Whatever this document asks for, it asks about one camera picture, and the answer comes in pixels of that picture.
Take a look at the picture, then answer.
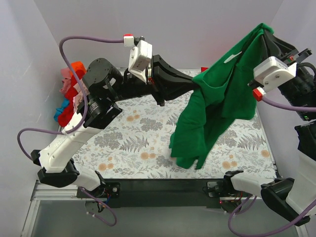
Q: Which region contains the green t shirt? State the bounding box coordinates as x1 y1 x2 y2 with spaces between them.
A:
169 23 274 169

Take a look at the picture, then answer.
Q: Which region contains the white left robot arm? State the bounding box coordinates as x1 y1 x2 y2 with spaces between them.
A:
31 55 198 198

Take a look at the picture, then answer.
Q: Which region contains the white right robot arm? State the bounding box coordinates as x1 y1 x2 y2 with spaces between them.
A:
222 31 316 226

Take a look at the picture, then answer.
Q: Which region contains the floral patterned table mat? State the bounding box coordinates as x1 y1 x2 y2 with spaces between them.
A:
49 70 277 180

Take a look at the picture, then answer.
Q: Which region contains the orange t shirt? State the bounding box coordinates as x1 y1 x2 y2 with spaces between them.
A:
71 61 86 78

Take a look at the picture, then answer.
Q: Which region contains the pink t shirt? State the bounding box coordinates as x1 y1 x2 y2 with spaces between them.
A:
60 68 83 112

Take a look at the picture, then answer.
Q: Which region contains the blue t shirt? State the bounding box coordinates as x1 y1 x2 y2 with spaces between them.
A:
54 98 70 122

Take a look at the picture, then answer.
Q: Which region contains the crumpled red t shirt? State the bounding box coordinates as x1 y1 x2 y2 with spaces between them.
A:
58 69 80 127

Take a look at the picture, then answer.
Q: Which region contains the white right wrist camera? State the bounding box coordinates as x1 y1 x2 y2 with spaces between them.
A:
248 56 297 102

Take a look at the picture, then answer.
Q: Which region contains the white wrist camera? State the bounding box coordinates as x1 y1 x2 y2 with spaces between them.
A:
123 34 153 84
248 56 297 102

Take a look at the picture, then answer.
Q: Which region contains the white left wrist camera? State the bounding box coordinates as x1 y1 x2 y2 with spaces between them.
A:
123 34 153 84

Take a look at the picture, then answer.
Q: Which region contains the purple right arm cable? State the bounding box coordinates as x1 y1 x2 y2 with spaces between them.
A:
227 96 316 235

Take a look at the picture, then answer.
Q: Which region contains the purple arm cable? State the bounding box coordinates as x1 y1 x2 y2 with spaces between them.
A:
227 96 316 235
17 36 126 227

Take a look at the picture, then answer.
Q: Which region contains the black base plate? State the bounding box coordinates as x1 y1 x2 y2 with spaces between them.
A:
76 179 252 209

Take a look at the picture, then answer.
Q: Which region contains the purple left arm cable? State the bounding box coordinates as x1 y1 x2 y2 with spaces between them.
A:
17 36 126 227

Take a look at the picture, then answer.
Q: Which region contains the aluminium frame rail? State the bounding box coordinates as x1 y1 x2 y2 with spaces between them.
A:
21 182 85 237

